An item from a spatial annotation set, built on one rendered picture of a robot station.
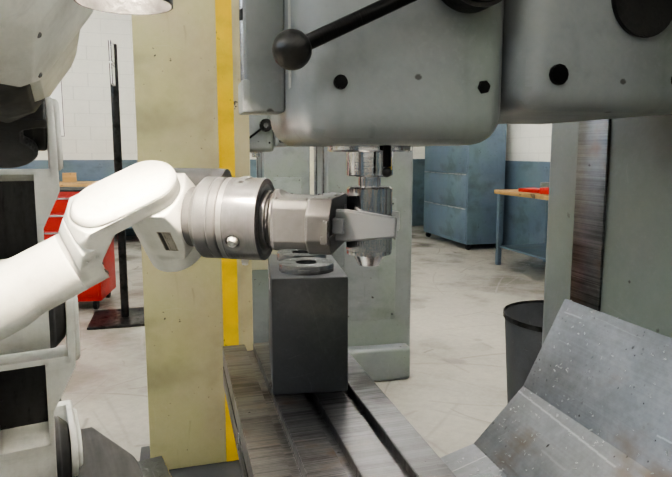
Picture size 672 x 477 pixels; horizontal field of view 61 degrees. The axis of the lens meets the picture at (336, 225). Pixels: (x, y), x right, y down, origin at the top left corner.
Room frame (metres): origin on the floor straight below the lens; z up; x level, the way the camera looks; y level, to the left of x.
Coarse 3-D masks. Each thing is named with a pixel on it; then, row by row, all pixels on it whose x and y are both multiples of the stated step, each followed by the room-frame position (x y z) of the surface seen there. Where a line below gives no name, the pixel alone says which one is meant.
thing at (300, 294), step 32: (288, 256) 0.98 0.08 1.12; (320, 256) 0.99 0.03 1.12; (288, 288) 0.86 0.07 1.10; (320, 288) 0.87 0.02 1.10; (288, 320) 0.86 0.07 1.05; (320, 320) 0.87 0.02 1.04; (288, 352) 0.86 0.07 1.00; (320, 352) 0.87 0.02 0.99; (288, 384) 0.86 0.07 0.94; (320, 384) 0.87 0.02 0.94
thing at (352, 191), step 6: (348, 186) 0.59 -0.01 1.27; (354, 186) 0.59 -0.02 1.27; (384, 186) 0.59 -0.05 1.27; (390, 186) 0.59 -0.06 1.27; (348, 192) 0.58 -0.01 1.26; (354, 192) 0.57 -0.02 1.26; (360, 192) 0.57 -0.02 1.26; (366, 192) 0.57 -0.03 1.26; (372, 192) 0.57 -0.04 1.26; (378, 192) 0.57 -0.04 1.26; (384, 192) 0.57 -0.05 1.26; (390, 192) 0.58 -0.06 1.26
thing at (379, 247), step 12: (348, 204) 0.58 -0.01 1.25; (360, 204) 0.57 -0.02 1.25; (372, 204) 0.57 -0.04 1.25; (384, 204) 0.57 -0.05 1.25; (372, 240) 0.57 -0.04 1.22; (384, 240) 0.57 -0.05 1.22; (348, 252) 0.58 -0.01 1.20; (360, 252) 0.57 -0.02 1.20; (372, 252) 0.57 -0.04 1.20; (384, 252) 0.57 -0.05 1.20
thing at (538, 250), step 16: (64, 176) 8.44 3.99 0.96; (496, 192) 6.64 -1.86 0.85; (512, 192) 6.32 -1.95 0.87; (528, 192) 6.20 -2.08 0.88; (544, 192) 5.94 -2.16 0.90; (496, 224) 6.66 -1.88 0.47; (496, 240) 6.65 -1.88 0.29; (544, 240) 6.83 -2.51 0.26; (496, 256) 6.64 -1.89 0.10; (544, 256) 5.91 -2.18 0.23
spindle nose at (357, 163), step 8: (352, 152) 0.57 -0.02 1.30; (360, 152) 0.57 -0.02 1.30; (368, 152) 0.57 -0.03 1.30; (376, 152) 0.57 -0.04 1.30; (392, 152) 0.58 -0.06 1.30; (352, 160) 0.57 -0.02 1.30; (360, 160) 0.57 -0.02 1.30; (368, 160) 0.57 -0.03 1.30; (376, 160) 0.57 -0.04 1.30; (392, 160) 0.58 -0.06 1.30; (352, 168) 0.57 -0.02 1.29; (360, 168) 0.57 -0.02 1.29; (368, 168) 0.57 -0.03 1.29; (376, 168) 0.57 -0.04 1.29; (392, 168) 0.58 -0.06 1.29
